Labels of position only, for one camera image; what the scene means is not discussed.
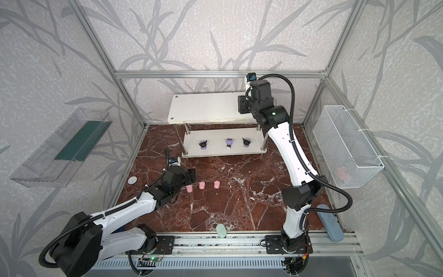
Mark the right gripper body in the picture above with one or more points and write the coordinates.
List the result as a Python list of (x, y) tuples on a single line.
[(246, 105)]

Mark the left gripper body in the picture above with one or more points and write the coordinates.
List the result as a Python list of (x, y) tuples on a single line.
[(184, 180)]

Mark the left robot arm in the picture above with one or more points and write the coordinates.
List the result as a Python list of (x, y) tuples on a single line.
[(88, 239)]

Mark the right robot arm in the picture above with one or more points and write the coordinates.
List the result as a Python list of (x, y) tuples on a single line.
[(306, 183)]

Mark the small white round disc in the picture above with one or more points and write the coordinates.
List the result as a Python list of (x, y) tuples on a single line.
[(132, 180)]

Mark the white two-tier shelf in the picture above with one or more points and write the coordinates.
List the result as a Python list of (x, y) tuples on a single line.
[(209, 109)]

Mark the pale green oval disc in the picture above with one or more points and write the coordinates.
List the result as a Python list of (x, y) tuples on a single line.
[(221, 230)]

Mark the pink toy in basket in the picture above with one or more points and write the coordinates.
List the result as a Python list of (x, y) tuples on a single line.
[(343, 174)]

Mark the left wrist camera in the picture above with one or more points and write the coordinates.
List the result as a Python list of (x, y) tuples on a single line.
[(174, 161)]

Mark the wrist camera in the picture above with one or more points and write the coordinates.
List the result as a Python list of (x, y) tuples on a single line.
[(250, 77), (174, 161)]

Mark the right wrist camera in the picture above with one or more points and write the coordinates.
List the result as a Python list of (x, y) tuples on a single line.
[(250, 77)]

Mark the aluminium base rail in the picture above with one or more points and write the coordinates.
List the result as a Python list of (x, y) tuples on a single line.
[(244, 250)]

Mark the white wire basket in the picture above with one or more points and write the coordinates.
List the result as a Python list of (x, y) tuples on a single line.
[(344, 144)]

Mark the aluminium cage frame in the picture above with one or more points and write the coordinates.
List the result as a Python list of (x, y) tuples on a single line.
[(431, 231)]

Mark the clear plastic wall bin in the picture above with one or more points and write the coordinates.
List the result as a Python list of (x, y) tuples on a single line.
[(56, 161)]

